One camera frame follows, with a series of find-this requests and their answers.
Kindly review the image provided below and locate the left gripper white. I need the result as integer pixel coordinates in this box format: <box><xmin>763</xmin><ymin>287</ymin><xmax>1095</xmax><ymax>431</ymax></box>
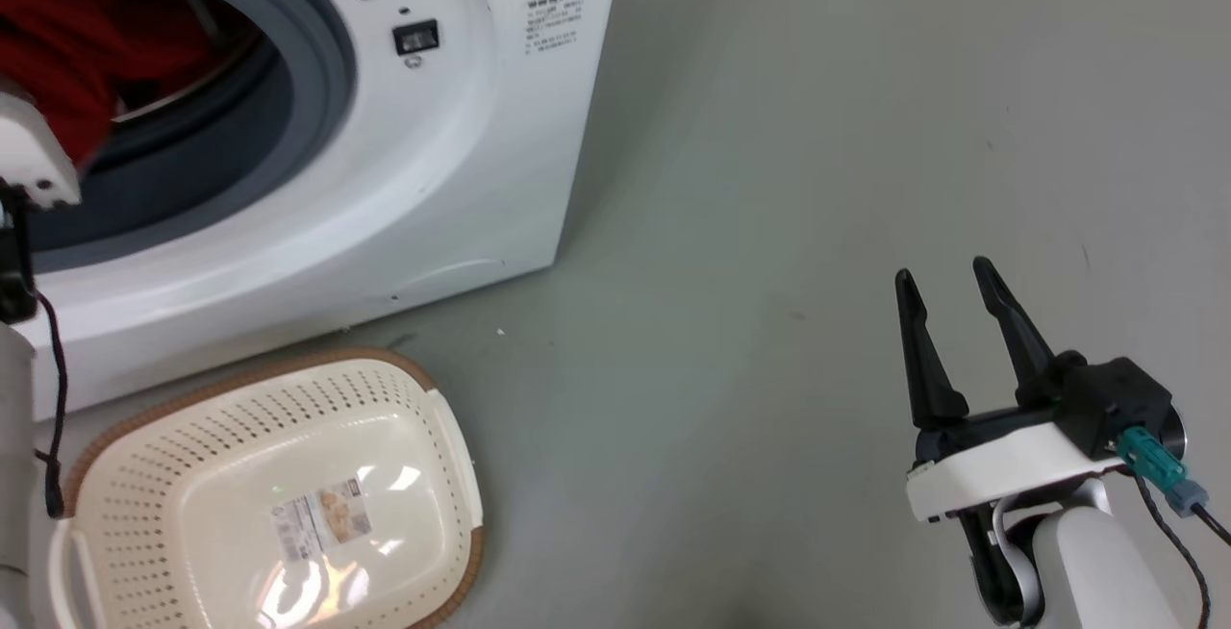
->
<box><xmin>0</xmin><ymin>88</ymin><xmax>82</xmax><ymax>212</ymax></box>

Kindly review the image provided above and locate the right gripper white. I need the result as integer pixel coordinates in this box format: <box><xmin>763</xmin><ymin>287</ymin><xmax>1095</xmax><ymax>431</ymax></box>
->
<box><xmin>893</xmin><ymin>256</ymin><xmax>1128</xmax><ymax>524</ymax></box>

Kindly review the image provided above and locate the cream perforated laundry basket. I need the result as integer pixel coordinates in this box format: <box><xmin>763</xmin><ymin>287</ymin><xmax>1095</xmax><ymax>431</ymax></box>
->
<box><xmin>48</xmin><ymin>348</ymin><xmax>485</xmax><ymax>629</ymax></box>

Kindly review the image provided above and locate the white front-load washing machine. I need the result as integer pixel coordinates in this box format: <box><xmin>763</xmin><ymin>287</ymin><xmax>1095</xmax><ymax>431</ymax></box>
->
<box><xmin>0</xmin><ymin>0</ymin><xmax>627</xmax><ymax>421</ymax></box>

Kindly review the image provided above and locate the red clothing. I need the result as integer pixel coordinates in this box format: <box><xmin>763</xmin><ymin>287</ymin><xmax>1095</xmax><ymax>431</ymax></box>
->
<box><xmin>0</xmin><ymin>0</ymin><xmax>214</xmax><ymax>170</ymax></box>

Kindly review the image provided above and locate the grey rubber door gasket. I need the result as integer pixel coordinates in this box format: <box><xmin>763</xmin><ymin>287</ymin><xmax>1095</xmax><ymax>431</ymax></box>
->
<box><xmin>19</xmin><ymin>0</ymin><xmax>359</xmax><ymax>274</ymax></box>

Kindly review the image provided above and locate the black door latch socket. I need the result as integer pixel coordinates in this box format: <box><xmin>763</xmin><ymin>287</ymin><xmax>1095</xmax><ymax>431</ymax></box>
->
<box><xmin>391</xmin><ymin>19</ymin><xmax>441</xmax><ymax>59</ymax></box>

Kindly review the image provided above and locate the paper product label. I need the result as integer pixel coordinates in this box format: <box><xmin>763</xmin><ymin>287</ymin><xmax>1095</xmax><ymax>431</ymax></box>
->
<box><xmin>273</xmin><ymin>478</ymin><xmax>374</xmax><ymax>563</ymax></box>

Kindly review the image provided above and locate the printed text sticker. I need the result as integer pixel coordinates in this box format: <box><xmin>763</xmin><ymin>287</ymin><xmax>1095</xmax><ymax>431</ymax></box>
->
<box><xmin>523</xmin><ymin>0</ymin><xmax>586</xmax><ymax>56</ymax></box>

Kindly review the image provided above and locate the teal cable connector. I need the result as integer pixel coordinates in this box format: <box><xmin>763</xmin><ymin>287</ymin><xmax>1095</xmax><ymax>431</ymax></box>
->
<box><xmin>1116</xmin><ymin>426</ymin><xmax>1210</xmax><ymax>516</ymax></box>

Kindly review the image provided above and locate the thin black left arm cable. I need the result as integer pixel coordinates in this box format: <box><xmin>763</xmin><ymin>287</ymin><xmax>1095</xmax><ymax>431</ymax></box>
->
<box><xmin>32</xmin><ymin>288</ymin><xmax>70</xmax><ymax>520</ymax></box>

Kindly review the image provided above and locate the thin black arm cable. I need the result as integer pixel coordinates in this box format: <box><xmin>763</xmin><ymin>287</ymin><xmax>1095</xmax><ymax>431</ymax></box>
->
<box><xmin>32</xmin><ymin>288</ymin><xmax>70</xmax><ymax>520</ymax></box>
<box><xmin>1131</xmin><ymin>471</ymin><xmax>1231</xmax><ymax>629</ymax></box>

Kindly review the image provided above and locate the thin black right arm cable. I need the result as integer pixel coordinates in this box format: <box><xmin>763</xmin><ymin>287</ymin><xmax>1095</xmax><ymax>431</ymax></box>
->
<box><xmin>1131</xmin><ymin>471</ymin><xmax>1231</xmax><ymax>629</ymax></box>

